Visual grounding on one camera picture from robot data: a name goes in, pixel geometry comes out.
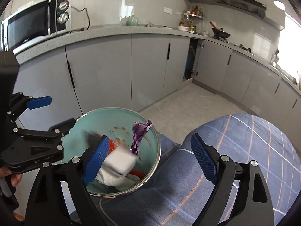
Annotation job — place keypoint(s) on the blue plaid tablecloth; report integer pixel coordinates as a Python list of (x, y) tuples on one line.
[(176, 181)]

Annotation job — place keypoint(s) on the spice rack with bottles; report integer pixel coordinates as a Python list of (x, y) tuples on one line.
[(191, 24)]

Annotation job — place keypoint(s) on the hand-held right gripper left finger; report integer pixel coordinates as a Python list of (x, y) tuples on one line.
[(97, 162)]

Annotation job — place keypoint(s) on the silver black microwave oven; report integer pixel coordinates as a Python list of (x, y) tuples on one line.
[(28, 28)]

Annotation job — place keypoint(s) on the metal spice rack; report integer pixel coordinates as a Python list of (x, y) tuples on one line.
[(194, 16)]

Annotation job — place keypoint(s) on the utensil holder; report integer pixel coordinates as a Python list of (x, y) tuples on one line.
[(275, 57)]

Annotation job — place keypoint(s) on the black gas stove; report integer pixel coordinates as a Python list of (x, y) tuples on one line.
[(235, 44)]

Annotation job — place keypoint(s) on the round ceiling light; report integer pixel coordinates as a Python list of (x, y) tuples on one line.
[(279, 4)]

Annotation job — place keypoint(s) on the pale green kettle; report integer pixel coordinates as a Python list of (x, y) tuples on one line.
[(132, 21)]

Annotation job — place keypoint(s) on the black range hood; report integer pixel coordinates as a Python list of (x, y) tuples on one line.
[(237, 1)]

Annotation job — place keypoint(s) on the grey kitchen base cabinets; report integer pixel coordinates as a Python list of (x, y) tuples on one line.
[(105, 70)]

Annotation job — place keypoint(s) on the bright window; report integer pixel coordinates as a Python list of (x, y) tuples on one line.
[(291, 42)]

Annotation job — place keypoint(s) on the purple patterned wrapper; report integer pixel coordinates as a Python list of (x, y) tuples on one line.
[(140, 131)]

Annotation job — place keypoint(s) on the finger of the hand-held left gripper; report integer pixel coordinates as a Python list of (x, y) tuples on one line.
[(61, 127), (40, 102)]

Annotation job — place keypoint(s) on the red plastic bag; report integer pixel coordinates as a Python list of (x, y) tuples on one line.
[(138, 173)]

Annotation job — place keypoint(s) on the white bowl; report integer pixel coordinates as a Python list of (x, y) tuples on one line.
[(183, 28)]

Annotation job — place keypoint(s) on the black wok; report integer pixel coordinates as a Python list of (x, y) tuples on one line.
[(221, 34)]

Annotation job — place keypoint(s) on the white tissue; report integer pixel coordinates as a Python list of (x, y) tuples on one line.
[(110, 180)]

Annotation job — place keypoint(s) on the white wall socket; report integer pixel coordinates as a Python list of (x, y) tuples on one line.
[(167, 10)]

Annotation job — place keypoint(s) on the teal giraffe print bin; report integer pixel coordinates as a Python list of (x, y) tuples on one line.
[(105, 122)]

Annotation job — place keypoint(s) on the black fuzzy cloth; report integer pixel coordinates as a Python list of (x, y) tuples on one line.
[(93, 137)]

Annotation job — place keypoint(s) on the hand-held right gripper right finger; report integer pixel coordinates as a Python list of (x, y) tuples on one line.
[(203, 157)]

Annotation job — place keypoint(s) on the person's left hand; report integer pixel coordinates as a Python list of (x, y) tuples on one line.
[(17, 179)]

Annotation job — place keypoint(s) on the small white pot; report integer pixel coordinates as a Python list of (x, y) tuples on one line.
[(206, 33)]

